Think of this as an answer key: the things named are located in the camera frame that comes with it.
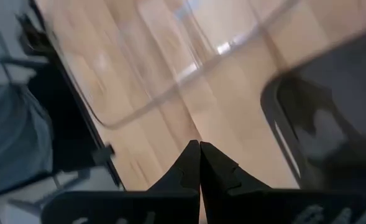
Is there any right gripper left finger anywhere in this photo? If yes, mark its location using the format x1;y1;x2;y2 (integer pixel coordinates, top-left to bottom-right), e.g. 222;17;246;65
41;139;201;224

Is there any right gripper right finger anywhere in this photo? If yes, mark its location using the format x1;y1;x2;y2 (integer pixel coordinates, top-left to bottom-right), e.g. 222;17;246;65
199;141;366;224

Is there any smoky gray plastic basket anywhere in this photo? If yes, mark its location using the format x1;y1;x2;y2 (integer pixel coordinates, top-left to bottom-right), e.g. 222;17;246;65
259;26;366;191

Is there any clear plastic basket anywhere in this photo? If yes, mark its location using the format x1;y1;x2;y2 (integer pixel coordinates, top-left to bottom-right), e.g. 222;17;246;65
42;0;298;130

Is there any person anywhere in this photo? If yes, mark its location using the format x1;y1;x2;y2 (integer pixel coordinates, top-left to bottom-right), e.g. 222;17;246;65
0;18;55;197

